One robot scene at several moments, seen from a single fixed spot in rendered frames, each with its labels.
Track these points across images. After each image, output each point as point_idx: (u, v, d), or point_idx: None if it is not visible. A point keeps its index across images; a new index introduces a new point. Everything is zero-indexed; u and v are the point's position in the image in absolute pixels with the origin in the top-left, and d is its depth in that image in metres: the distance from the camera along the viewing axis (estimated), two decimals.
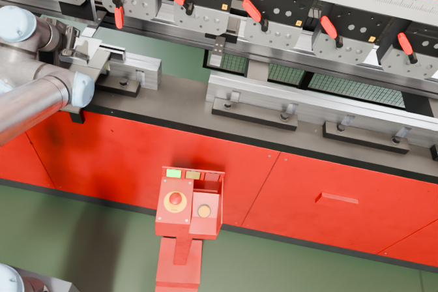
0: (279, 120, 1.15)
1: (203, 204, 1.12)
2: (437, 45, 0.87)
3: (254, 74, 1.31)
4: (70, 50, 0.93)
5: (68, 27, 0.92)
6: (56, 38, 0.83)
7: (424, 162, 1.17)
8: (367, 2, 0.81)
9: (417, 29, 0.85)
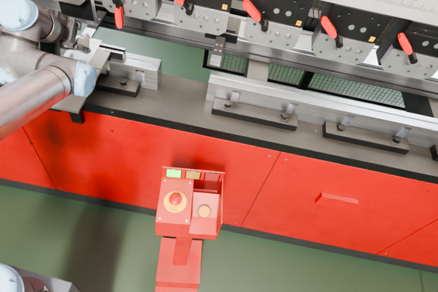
0: (279, 120, 1.15)
1: (203, 204, 1.12)
2: (437, 45, 0.87)
3: (254, 74, 1.31)
4: (71, 42, 0.93)
5: (70, 19, 0.92)
6: (58, 29, 0.83)
7: (424, 162, 1.17)
8: (367, 2, 0.81)
9: (417, 29, 0.85)
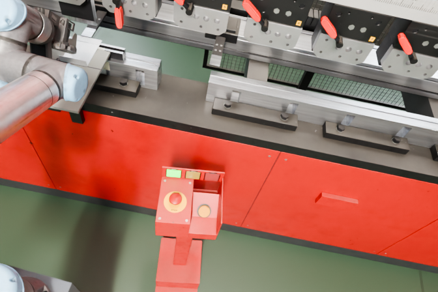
0: (279, 120, 1.15)
1: (203, 204, 1.12)
2: (437, 45, 0.87)
3: (254, 74, 1.31)
4: (63, 43, 0.89)
5: (62, 19, 0.87)
6: (48, 29, 0.79)
7: (424, 162, 1.17)
8: (367, 2, 0.81)
9: (417, 29, 0.85)
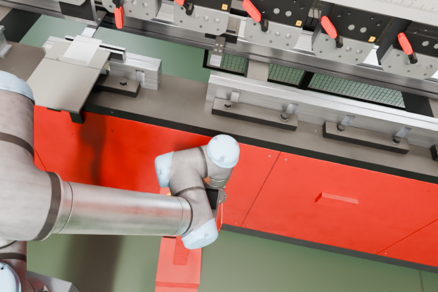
0: (279, 120, 1.15)
1: None
2: (437, 45, 0.87)
3: (254, 74, 1.31)
4: (223, 191, 0.94)
5: None
6: None
7: (424, 162, 1.17)
8: (367, 2, 0.81)
9: (417, 29, 0.85)
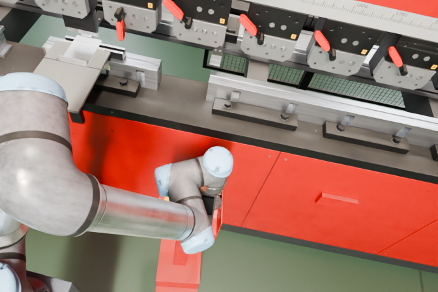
0: (279, 120, 1.15)
1: None
2: (426, 57, 0.91)
3: (254, 74, 1.31)
4: (219, 197, 1.00)
5: None
6: None
7: (424, 162, 1.17)
8: (359, 17, 0.85)
9: (407, 43, 0.89)
